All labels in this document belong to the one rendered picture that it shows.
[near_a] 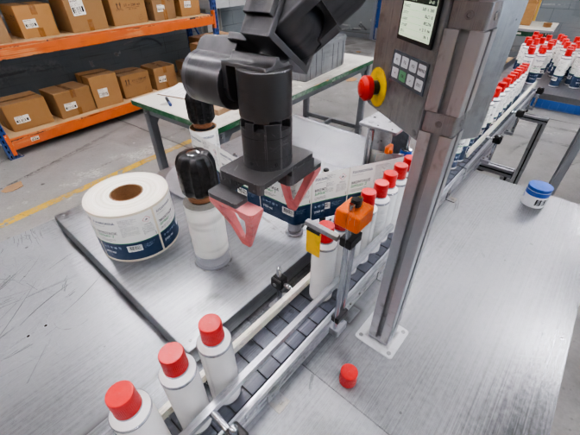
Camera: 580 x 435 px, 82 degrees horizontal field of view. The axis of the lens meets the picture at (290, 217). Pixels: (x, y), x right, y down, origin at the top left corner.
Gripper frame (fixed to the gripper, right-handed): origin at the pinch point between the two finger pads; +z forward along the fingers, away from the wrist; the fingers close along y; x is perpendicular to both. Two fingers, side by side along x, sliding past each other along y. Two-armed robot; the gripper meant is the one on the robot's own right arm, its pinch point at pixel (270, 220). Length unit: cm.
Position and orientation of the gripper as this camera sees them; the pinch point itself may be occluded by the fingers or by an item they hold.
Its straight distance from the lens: 45.3
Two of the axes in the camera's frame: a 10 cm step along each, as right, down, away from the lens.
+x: 8.0, 3.6, -4.8
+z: 0.0, 8.0, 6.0
